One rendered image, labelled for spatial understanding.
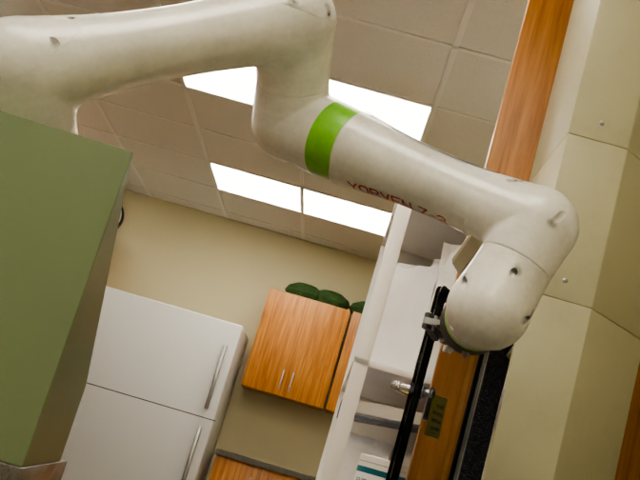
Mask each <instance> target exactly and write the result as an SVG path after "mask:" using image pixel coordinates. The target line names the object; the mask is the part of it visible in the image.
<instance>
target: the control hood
mask: <svg viewBox="0 0 640 480"><path fill-rule="evenodd" d="M482 244H483V242H482V241H480V240H479V239H477V238H475V237H473V236H471V235H468V237H467V238H466V240H465V241H464V243H463V244H462V245H461V247H460V248H459V250H458V251H457V252H456V253H455V254H454V256H453V257H452V259H451V261H452V264H453V265H454V267H455V269H456V270H457V272H458V274H459V275H461V274H462V273H461V271H462V270H463V268H464V267H465V266H466V265H467V264H468V262H469V261H470V260H471V258H472V257H473V255H474V254H475V253H476V252H478V250H479V249H480V247H481V246H482Z"/></svg>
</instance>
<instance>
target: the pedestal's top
mask: <svg viewBox="0 0 640 480"><path fill-rule="evenodd" d="M66 465H67V461H66V460H63V459H61V460H60V461H58V462H51V463H46V464H39V465H33V466H27V467H18V466H15V465H12V464H9V463H6V462H2V461H0V480H61V478H62V475H63V473H64V470H65V467H66Z"/></svg>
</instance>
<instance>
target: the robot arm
mask: <svg viewBox="0 0 640 480"><path fill-rule="evenodd" d="M335 30H336V11H335V7H334V5H333V3H332V0H196V1H191V2H186V3H181V4H175V5H169V6H164V7H157V8H150V9H142V10H127V11H118V12H107V13H95V14H80V15H76V14H74V15H39V16H5V17H1V18H0V111H3V112H7V113H10V114H13V115H16V116H19V117H23V118H26V119H29V120H31V121H34V122H38V123H41V124H44V125H47V126H50V127H54V128H57V129H60V130H65V131H68V132H71V133H74V134H77V135H79V134H78V129H77V122H76V112H77V110H78V108H79V107H80V106H81V105H82V104H84V103H86V102H88V101H91V100H94V99H97V98H100V97H104V96H107V95H111V94H114V93H117V92H120V91H124V90H130V89H134V88H138V87H142V86H146V85H149V84H154V83H158V82H163V81H167V80H171V79H176V78H181V77H186V76H191V75H196V74H202V73H208V72H214V71H220V70H234V69H242V68H252V67H256V86H255V93H254V100H253V108H252V116H251V128H252V132H253V135H254V138H255V140H256V142H257V144H258V145H259V146H260V148H261V149H262V150H263V151H264V152H265V153H267V154H268V155H269V156H271V157H273V158H275V159H277V160H280V161H282V162H284V163H287V164H289V165H291V166H294V167H296V168H298V169H300V170H304V171H307V172H309V173H312V174H315V175H317V176H320V177H323V178H325V179H328V180H331V182H332V183H333V184H335V185H338V186H342V187H346V188H349V189H353V190H359V191H362V192H364V193H367V194H371V195H374V196H377V197H380V198H383V199H386V200H389V201H391V202H393V203H396V204H399V205H401V206H404V207H407V208H409V209H412V210H416V211H418V212H420V213H423V214H425V215H427V216H429V217H431V218H433V219H436V220H438V221H440V222H442V223H444V224H446V225H448V226H451V227H453V228H455V229H457V230H460V231H462V232H464V233H465V234H467V235H471V236H473V237H475V238H477V239H479V240H480V241H482V242H483V244H482V246H481V247H480V249H479V250H478V252H476V254H475V255H474V257H473V258H472V260H471V261H470V263H469V264H468V266H467V267H466V269H465V270H464V271H463V273H462V274H461V275H460V276H459V278H458V279H457V280H456V282H455V283H454V284H453V286H452V287H451V289H450V292H449V295H448V299H447V304H446V306H445V307H444V308H443V310H442V313H441V316H440V317H439V319H438V316H436V315H433V314H432V313H430V312H425V316H424V319H423V323H422V327H421V328H422V329H423V330H426V331H427V333H428V335H429V336H430V339H431V340H432V341H435V342H436V341H439V339H440V343H441V344H444V347H443V350H442V352H446V353H449V354H451V353H452V352H454V351H455V350H456V352H458V353H462V356H463V357H462V358H463V359H467V357H468V355H480V354H484V353H486V352H488V351H490V350H502V349H504V348H507V347H509V346H511V345H512V344H514V343H515V342H516V341H517V340H519V339H520V338H521V337H522V335H523V334H524V333H525V331H526V330H527V328H528V326H529V323H530V320H531V318H532V316H533V314H534V312H535V310H536V307H537V305H538V303H539V301H540V299H541V297H542V295H543V293H544V291H545V290H546V288H547V286H548V284H549V282H550V280H551V278H552V277H553V275H554V274H555V273H556V272H557V270H558V269H559V267H560V266H561V264H562V263H563V262H564V260H565V259H566V257H567V256H568V255H569V253H570V252H571V250H572V249H573V247H574V245H575V243H576V241H577V238H578V234H579V218H578V214H577V211H576V209H575V207H574V205H573V204H572V202H571V201H570V200H569V198H568V197H566V196H565V195H564V194H563V193H561V192H560V191H558V190H555V189H552V188H549V187H545V186H541V185H537V184H533V183H530V182H527V181H523V180H520V179H516V178H513V177H509V176H507V175H504V174H501V173H497V172H495V171H493V170H488V169H485V168H482V167H480V166H477V165H474V164H472V163H470V162H467V161H465V160H462V159H460V158H457V157H455V156H453V155H450V154H448V153H446V152H443V151H441V150H439V149H436V148H434V147H432V146H430V145H428V144H426V143H424V142H421V141H419V140H417V139H415V138H413V137H411V136H410V135H408V134H406V133H404V132H402V131H400V130H398V129H397V128H395V127H393V126H391V125H390V124H388V123H386V122H384V121H383V120H381V119H379V118H378V117H376V116H374V115H373V114H371V113H370V112H367V111H366V112H363V111H361V110H359V109H357V108H355V107H353V106H351V105H349V104H347V103H344V102H342V101H340V100H338V99H336V98H334V97H331V96H330V89H329V83H330V62H331V55H332V47H333V40H334V34H335Z"/></svg>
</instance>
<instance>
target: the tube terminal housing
mask: <svg viewBox="0 0 640 480"><path fill-rule="evenodd" d="M530 183H533V184H537V185H541V186H545V187H549V188H552V189H555V190H558V191H560V192H561V193H563V194H564V195H565V196H566V197H568V198H569V200H570V201H571V202H572V204H573V205H574V207H575V209H576V211H577V214H578V218H579V234H578V238H577V241H576V243H575V245H574V247H573V249H572V250H571V252H570V253H569V255H568V256H567V257H566V259H565V260H564V262H563V263H562V264H561V266H560V267H559V269H558V270H557V272H556V273H555V274H554V275H553V277H552V278H551V280H550V282H549V284H548V286H547V288H546V290H545V291H544V293H543V295H542V297H541V299H540V301H539V303H538V305H537V307H536V310H535V312H534V314H533V316H532V318H531V320H530V323H529V326H528V328H527V330H526V331H525V333H524V334H523V335H522V337H521V338H520V339H519V340H517V341H516V342H515V343H514V344H513V349H512V353H511V357H510V363H509V367H508V371H507V375H506V379H505V384H504V388H503V390H505V393H504V397H503V401H502V406H501V409H500V413H499V417H498V421H497V425H496V429H495V430H493V431H492V435H491V439H490V445H489V450H488V454H487V458H486V462H485V466H484V469H483V473H482V477H481V480H614V479H615V474H616V470H617V465H618V461H619V456H620V451H621V448H622V443H623V438H624V433H625V429H626V425H627V420H628V415H629V411H630V402H631V398H632V394H633V389H634V384H635V380H636V375H637V371H638V366H639V362H640V160H639V159H637V158H636V157H635V156H634V155H633V154H632V153H631V152H630V151H629V150H626V149H622V148H619V147H615V146H612V145H609V144H605V143H601V142H598V141H594V140H590V139H588V138H584V137H581V136H577V135H573V134H570V133H568V134H567V136H566V137H565V138H564V139H563V141H562V142H561V143H560V145H559V146H558V147H557V148H556V150H555V151H554V152H553V154H552V155H551V156H550V158H549V159H548V160H547V162H546V163H545V164H544V165H543V167H542V168H541V169H540V170H539V171H538V172H537V173H536V175H535V176H534V177H533V178H532V180H531V181H530Z"/></svg>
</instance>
